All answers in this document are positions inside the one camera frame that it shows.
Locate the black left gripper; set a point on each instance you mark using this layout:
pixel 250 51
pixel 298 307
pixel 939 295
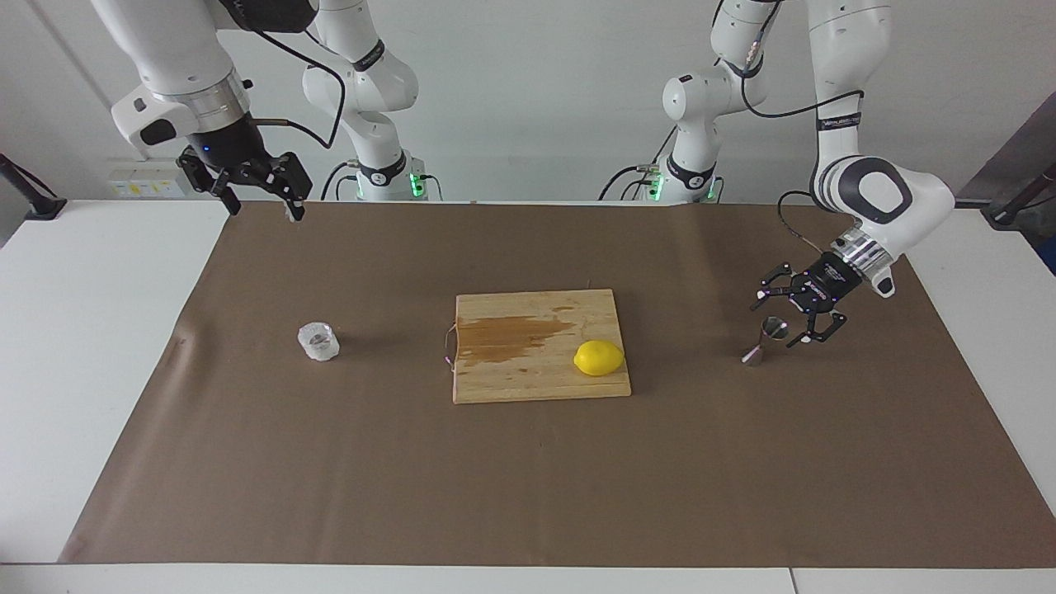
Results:
pixel 825 285

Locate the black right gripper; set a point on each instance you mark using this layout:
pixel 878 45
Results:
pixel 231 153

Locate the steel double jigger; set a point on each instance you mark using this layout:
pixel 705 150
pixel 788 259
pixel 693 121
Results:
pixel 774 328

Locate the clear plastic cup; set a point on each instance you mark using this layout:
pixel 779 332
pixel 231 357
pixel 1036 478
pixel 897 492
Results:
pixel 318 342

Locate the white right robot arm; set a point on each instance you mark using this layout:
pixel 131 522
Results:
pixel 173 41

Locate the black clamp stand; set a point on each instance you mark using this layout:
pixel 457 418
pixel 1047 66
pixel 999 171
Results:
pixel 1011 216
pixel 45 208

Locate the yellow lemon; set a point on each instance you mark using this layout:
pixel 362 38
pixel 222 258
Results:
pixel 599 358

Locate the blue object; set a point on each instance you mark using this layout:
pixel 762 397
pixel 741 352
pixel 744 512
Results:
pixel 1050 256

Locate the dark grey panel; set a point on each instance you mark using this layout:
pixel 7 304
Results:
pixel 1023 148

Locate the wooden cutting board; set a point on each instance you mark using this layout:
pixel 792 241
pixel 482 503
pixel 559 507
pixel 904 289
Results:
pixel 528 379

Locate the brown paper table mat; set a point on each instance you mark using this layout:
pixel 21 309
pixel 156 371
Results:
pixel 330 478

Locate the white wall socket box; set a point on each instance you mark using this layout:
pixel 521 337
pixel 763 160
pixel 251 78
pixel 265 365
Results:
pixel 148 186

